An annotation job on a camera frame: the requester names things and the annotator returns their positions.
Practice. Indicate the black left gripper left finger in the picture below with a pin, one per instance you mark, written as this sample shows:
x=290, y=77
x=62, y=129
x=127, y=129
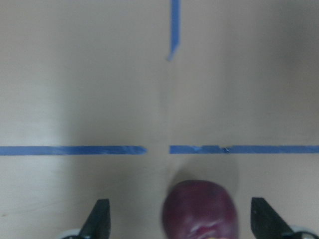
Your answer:
x=98, y=224

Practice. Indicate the dark purple apple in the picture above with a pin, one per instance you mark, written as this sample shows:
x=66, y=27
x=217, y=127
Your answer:
x=199, y=209

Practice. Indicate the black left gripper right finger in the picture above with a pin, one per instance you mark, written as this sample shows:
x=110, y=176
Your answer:
x=266, y=223

